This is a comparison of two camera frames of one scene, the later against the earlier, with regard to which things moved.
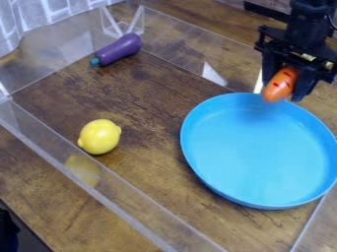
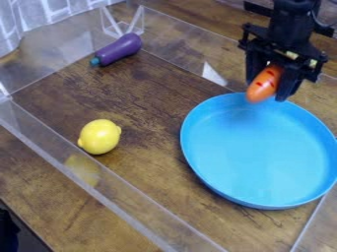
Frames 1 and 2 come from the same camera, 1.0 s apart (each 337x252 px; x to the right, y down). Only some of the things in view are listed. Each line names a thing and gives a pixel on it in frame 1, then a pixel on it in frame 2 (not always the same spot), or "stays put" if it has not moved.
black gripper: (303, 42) -> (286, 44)
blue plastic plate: (264, 154) stays put
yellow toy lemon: (99, 137) stays put
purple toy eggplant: (117, 50) stays put
